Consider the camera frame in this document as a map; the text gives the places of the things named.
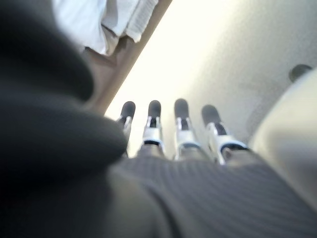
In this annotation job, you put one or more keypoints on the white bed sheet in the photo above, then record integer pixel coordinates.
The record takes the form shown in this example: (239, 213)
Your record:
(81, 22)

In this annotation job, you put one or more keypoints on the white textured blanket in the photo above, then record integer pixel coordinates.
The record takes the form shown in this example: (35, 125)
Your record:
(140, 18)

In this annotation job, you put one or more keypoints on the dark robot left hand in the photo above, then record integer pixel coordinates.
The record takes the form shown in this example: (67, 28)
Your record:
(173, 193)

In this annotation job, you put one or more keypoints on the beige bed frame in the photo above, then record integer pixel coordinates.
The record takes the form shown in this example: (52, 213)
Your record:
(123, 62)

